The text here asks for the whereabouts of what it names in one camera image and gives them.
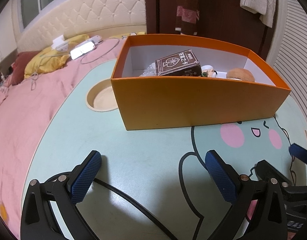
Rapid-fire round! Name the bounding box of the yellow pillow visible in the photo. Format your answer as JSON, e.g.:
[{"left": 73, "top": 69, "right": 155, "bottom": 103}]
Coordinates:
[{"left": 24, "top": 34, "right": 90, "bottom": 79}]

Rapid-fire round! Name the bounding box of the white charger adapter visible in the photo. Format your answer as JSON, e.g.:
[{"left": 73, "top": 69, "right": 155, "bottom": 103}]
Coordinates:
[{"left": 51, "top": 35, "right": 68, "bottom": 52}]

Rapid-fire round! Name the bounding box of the tan round plush toy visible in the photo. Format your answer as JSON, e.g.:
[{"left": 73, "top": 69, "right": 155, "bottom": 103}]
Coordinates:
[{"left": 226, "top": 68, "right": 255, "bottom": 82}]

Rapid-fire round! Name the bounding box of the maroon pink striped scarf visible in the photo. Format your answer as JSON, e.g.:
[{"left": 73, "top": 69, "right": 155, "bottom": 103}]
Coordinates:
[{"left": 175, "top": 0, "right": 198, "bottom": 36}]

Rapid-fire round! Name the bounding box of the brown playing card box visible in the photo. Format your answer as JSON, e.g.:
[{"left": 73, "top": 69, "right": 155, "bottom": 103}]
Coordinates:
[{"left": 155, "top": 49, "right": 202, "bottom": 76}]

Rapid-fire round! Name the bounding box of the pink bed blanket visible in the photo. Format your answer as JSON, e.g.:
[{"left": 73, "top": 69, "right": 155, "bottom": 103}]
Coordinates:
[{"left": 0, "top": 38, "right": 124, "bottom": 238}]

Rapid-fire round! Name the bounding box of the dark red pillow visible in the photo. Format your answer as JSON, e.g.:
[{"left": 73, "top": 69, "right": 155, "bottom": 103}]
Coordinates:
[{"left": 11, "top": 51, "right": 40, "bottom": 86}]

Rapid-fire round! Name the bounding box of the white haired doll figurine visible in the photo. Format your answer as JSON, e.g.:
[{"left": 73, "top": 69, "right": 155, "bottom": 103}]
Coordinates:
[{"left": 201, "top": 65, "right": 217, "bottom": 77}]

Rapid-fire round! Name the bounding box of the grey charging cable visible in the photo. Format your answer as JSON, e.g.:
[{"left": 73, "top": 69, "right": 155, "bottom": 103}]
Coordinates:
[{"left": 29, "top": 37, "right": 121, "bottom": 91}]

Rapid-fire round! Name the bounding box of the dark brown wooden door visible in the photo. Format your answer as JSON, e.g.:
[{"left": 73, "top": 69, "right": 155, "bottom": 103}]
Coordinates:
[{"left": 145, "top": 0, "right": 274, "bottom": 59}]

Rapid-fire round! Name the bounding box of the white louvered closet door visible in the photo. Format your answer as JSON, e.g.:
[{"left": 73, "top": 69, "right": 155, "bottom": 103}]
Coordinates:
[{"left": 266, "top": 0, "right": 307, "bottom": 122}]

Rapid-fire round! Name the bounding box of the cream tufted headboard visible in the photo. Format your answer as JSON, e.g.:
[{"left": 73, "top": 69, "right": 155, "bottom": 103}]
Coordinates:
[{"left": 14, "top": 0, "right": 147, "bottom": 51}]

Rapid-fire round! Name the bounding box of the orange cardboard box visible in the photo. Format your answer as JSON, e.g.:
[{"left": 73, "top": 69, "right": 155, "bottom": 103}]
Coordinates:
[{"left": 111, "top": 34, "right": 291, "bottom": 130}]

